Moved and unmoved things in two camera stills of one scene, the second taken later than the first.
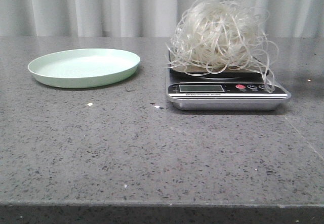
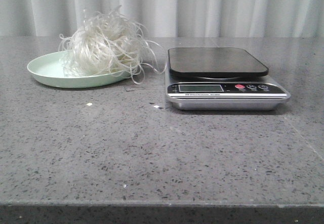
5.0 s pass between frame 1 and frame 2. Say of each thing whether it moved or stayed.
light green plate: stayed
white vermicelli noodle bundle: moved
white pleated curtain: stayed
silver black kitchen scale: stayed
